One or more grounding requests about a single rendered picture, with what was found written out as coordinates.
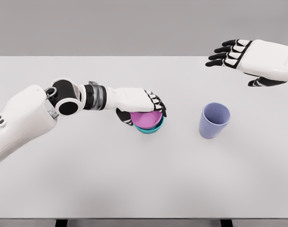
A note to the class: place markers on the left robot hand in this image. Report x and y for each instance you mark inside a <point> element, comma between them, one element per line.
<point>137,98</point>

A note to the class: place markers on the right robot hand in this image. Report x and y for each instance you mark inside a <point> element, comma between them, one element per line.
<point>260,56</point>

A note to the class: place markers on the pink bowl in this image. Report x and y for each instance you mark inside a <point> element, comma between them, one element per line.
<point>146,119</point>

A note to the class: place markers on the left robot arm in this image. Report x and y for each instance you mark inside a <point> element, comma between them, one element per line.
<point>28,113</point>

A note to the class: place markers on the teal bowl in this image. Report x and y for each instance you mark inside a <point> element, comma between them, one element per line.
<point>150,130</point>

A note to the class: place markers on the lavender cup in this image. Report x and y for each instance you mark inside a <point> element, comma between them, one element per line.
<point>213,120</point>

